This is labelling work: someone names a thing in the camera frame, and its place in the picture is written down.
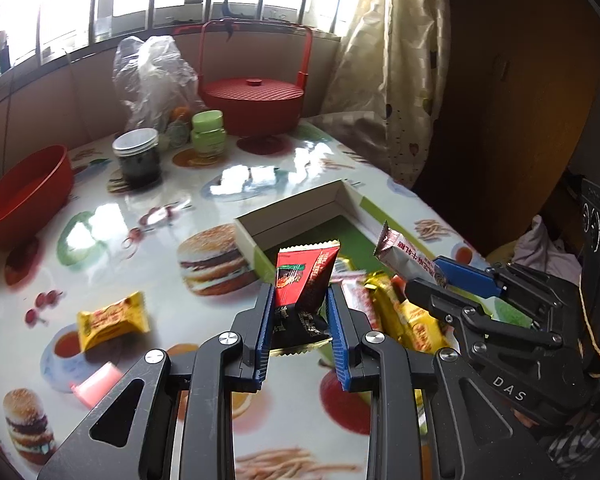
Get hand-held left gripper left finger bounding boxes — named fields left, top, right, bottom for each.
left=37, top=282, right=276, bottom=480

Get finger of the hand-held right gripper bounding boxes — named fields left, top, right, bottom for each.
left=405, top=279, right=563, bottom=356
left=434, top=256, right=578, bottom=316

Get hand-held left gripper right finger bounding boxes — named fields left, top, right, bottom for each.
left=327, top=282, right=563, bottom=480

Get red black snack packet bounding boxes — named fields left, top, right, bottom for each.
left=270, top=239, right=341, bottom=358

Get white red snack packet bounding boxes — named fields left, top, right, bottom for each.
left=374, top=220, right=448, bottom=291

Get long gold snack bar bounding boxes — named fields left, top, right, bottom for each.
left=362, top=270, right=406, bottom=323

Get green cardboard box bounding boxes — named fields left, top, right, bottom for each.
left=234, top=179, right=488, bottom=361

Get person's right forearm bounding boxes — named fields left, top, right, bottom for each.
left=510, top=405, right=600, bottom=480

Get wide gold snack packet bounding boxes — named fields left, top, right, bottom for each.
left=390, top=300, right=453, bottom=356

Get white pink snack packet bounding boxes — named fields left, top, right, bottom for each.
left=330, top=257, right=376, bottom=321

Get pale pink cloth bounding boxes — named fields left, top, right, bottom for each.
left=512, top=215, right=583, bottom=286

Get yellow snack packet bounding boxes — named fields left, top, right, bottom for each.
left=76, top=291, right=151, bottom=353

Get pink jelly cup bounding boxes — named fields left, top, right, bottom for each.
left=70, top=362, right=123, bottom=408

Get brown wooden cabinet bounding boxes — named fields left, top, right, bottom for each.
left=430, top=0, right=600, bottom=241

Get small green jar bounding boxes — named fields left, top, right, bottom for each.
left=190, top=110, right=227, bottom=155

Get clear jar dark contents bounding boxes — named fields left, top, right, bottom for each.
left=112, top=128, right=162, bottom=186

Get patterned beige curtain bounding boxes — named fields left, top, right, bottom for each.
left=320, top=0, right=453, bottom=186

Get clear plastic bag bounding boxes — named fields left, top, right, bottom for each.
left=112, top=35, right=201, bottom=136

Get red oval bowl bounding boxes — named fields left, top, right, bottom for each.
left=0, top=145, right=75, bottom=248

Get yellow cord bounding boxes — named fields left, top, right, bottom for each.
left=577, top=280, right=600, bottom=376

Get red basket with handle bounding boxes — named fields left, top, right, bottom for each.
left=197, top=19, right=313, bottom=153

